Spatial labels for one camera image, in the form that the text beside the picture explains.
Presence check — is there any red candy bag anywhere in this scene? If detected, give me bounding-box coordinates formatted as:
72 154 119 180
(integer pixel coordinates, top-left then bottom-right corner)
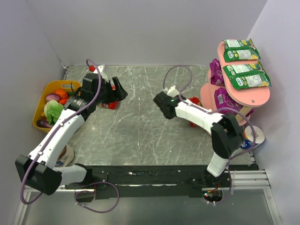
189 97 202 128
99 86 118 109

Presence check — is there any purple candy bag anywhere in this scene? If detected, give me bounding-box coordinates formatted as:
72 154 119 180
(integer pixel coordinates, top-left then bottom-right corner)
214 87 243 111
210 59 225 86

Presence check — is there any green candy bag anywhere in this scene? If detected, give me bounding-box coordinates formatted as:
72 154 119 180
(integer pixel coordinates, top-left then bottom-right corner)
223 62 271 90
223 38 261 62

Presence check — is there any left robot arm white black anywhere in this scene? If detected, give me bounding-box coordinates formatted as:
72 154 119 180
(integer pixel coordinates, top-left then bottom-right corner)
15 73 128 195

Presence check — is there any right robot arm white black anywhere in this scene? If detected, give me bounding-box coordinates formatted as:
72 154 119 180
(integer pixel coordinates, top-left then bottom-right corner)
153 92 245 177

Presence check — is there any pink three-tier shelf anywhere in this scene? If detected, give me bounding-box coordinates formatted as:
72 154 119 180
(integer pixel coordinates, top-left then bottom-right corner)
200 39 271 119

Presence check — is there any orange toy fruit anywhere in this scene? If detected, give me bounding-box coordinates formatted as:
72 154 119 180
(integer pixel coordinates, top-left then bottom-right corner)
54 89 68 105

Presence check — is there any purple toy onion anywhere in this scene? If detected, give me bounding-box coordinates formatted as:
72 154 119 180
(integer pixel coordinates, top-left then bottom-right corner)
45 93 61 102

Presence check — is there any green toy cabbage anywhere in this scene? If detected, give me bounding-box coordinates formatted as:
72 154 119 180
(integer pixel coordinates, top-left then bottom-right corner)
44 100 64 126

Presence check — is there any yellow basket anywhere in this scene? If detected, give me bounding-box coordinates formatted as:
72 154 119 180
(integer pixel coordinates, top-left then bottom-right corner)
32 80 81 133

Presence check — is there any purple toy eggplant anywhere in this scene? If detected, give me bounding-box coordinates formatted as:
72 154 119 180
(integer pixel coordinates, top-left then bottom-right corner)
37 120 52 129

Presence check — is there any beige cloth bag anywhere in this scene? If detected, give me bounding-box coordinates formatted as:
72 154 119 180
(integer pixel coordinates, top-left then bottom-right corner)
55 144 74 167

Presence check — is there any toilet paper roll blue wrapper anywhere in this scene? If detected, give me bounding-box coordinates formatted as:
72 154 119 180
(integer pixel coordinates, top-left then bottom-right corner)
240 126 265 150

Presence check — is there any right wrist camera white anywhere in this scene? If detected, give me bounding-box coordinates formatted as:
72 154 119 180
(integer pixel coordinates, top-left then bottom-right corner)
163 85 179 98

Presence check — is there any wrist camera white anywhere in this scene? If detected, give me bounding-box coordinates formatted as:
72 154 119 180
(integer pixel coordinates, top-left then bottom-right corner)
163 85 179 98
89 64 109 82

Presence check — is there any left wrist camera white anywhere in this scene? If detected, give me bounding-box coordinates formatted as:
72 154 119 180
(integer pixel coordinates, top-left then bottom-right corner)
89 64 109 82

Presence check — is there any aluminium frame rail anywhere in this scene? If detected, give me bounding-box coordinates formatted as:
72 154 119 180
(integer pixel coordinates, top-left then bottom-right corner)
22 170 271 193

